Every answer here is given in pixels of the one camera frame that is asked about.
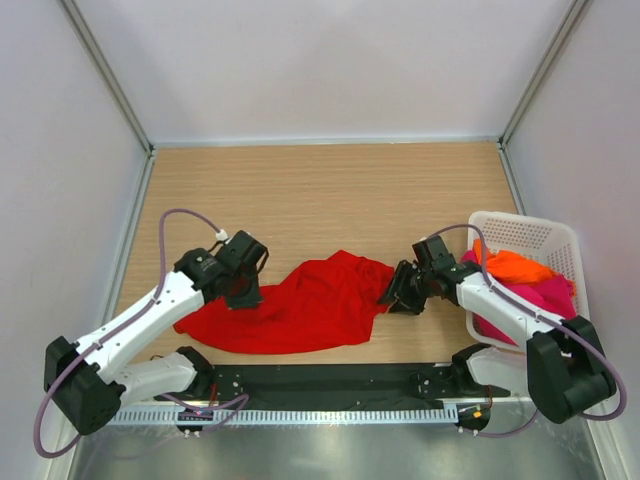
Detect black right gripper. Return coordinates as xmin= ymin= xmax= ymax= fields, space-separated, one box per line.
xmin=376 ymin=259 xmax=434 ymax=316

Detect red t shirt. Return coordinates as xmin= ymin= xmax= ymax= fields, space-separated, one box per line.
xmin=173 ymin=250 xmax=394 ymax=355

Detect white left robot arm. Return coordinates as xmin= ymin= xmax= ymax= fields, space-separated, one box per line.
xmin=44 ymin=230 xmax=269 ymax=436

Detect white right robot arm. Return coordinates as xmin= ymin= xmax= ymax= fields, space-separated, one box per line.
xmin=378 ymin=235 xmax=627 ymax=424

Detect orange t shirt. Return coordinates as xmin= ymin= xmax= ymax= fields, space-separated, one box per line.
xmin=473 ymin=239 xmax=557 ymax=285

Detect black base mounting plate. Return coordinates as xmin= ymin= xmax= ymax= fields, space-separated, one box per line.
xmin=173 ymin=363 xmax=510 ymax=411

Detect pink t shirt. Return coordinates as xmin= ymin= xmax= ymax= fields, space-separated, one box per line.
xmin=459 ymin=249 xmax=576 ymax=349

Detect white perforated laundry basket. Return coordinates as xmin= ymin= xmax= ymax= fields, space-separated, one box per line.
xmin=460 ymin=211 xmax=590 ymax=351

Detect white slotted cable duct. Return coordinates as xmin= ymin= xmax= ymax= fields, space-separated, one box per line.
xmin=108 ymin=404 xmax=458 ymax=428

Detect left rear frame post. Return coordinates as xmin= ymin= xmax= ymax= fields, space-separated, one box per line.
xmin=57 ymin=0 xmax=154 ymax=156

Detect frame post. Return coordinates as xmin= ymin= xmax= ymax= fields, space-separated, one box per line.
xmin=498 ymin=0 xmax=593 ymax=151
xmin=57 ymin=0 xmax=154 ymax=156

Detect right rear frame post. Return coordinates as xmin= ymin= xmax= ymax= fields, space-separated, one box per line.
xmin=498 ymin=0 xmax=593 ymax=151

